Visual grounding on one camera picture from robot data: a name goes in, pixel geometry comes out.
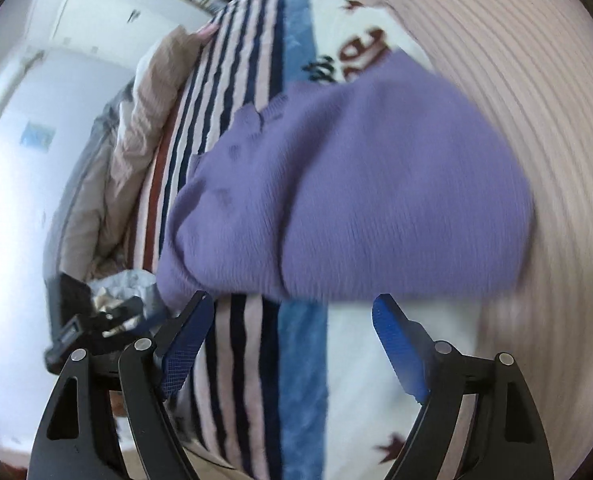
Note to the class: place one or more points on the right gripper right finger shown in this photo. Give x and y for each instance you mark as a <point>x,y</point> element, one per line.
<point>506,439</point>

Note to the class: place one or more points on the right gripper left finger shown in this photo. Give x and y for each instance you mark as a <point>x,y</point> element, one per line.
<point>77,439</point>

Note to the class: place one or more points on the purple knit sweater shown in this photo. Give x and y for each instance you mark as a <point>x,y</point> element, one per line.
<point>394,182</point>

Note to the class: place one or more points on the light blue folded garment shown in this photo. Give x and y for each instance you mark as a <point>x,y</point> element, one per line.
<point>108,293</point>

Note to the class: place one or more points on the striped fleece blanket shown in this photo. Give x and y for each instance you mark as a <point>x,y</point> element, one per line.
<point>282,387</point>

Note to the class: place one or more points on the pink ribbed pillow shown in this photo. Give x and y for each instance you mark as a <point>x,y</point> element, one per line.
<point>528,65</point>

